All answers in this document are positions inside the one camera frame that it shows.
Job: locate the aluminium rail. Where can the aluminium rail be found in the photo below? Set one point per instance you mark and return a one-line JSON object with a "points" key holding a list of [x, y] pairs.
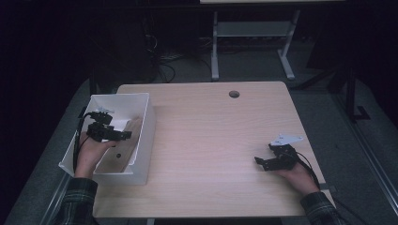
{"points": [[372, 159], [56, 195]]}

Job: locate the white metal stand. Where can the white metal stand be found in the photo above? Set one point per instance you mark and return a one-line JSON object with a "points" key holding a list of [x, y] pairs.
{"points": [[252, 28]]}

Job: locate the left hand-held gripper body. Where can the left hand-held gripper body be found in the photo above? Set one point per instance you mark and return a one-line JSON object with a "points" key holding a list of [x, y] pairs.
{"points": [[100, 129]]}

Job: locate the black floor stand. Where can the black floor stand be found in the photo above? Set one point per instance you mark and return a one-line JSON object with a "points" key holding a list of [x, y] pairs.
{"points": [[352, 93]]}

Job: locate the white box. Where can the white box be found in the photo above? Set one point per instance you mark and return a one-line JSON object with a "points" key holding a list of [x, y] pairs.
{"points": [[145, 140]]}

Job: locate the person's left hand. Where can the person's left hand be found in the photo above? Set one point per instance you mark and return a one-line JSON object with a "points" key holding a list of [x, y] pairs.
{"points": [[89, 156]]}

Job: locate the person's right hand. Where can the person's right hand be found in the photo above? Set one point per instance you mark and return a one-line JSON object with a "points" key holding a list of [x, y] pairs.
{"points": [[300, 179]]}

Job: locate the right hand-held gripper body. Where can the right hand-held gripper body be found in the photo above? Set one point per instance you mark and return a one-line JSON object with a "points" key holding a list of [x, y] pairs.
{"points": [[283, 156]]}

